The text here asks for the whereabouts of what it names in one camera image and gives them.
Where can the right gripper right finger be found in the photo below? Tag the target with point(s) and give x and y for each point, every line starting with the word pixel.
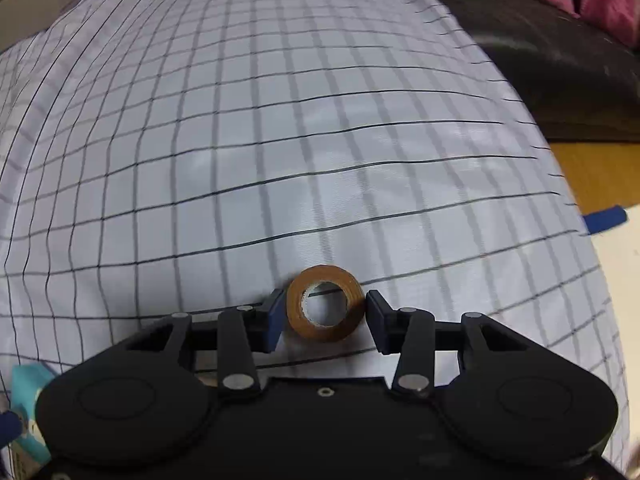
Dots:
pixel 386 325

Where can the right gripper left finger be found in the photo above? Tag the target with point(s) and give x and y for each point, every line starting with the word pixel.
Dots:
pixel 272 319

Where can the cleansing towel pack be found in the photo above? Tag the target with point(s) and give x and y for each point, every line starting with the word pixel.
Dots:
pixel 23 451

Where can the brown tape roll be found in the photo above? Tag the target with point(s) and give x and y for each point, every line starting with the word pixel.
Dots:
pixel 324 303

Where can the blue checked bed sheet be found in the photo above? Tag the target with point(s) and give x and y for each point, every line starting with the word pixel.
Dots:
pixel 167 164

